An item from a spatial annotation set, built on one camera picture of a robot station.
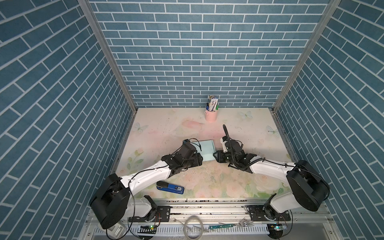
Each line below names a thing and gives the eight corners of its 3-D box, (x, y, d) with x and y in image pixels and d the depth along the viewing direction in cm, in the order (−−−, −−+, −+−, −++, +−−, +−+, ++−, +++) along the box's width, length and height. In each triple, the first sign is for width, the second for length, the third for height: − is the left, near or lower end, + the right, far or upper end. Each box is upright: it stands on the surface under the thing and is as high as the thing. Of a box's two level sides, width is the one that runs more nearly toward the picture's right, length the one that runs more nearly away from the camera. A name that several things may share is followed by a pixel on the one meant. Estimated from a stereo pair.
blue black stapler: (157, 189, 84) (155, 186, 80) (159, 182, 86) (157, 179, 82) (183, 194, 82) (182, 192, 78) (185, 188, 84) (184, 185, 81)
